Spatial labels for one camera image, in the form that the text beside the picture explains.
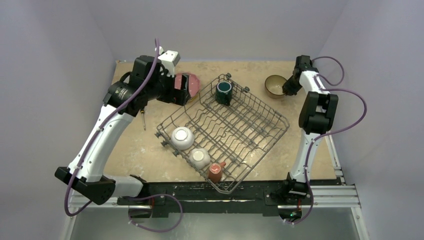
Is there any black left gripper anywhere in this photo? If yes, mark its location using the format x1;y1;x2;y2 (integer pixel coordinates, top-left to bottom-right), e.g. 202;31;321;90
146;68;190;105

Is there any brown ceramic bowl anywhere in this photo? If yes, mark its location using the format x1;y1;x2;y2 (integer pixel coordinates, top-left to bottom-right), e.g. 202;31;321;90
264;74;287;99

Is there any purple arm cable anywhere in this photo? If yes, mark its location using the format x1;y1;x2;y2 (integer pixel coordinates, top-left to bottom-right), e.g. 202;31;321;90
284;56;368;226
63;38;162;218

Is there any grey wire dish rack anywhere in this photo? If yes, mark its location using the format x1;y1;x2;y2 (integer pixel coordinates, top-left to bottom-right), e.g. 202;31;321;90
156;73;290;194

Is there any dark green mug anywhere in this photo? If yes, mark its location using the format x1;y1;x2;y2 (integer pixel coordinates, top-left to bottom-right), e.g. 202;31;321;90
215;81;233;106

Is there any pink dotted plate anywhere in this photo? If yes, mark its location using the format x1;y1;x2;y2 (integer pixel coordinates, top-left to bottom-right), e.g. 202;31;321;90
174;72;201;98

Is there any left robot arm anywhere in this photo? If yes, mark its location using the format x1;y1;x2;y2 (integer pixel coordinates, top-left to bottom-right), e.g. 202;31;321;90
54;55;200;205

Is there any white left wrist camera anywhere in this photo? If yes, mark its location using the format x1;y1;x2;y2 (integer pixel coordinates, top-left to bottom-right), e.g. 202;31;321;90
158;46;181;78

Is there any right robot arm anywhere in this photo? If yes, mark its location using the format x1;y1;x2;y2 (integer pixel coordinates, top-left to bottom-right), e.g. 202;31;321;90
280;55;339;204

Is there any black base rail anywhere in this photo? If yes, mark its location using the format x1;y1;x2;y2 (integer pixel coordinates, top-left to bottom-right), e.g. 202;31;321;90
116;180;314;220

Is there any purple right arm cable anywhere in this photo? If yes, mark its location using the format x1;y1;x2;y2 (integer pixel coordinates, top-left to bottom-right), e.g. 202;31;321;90
284;56;368;226

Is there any white ceramic bowl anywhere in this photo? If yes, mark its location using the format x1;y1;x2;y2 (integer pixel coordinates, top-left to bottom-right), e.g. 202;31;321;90
171;126;195;150

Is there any yellow black screwdriver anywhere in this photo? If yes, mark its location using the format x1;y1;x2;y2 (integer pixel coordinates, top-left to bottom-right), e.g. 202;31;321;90
140;109;147;131

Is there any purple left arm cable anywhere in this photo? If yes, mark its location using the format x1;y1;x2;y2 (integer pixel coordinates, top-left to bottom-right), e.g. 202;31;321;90
63;38;162;218

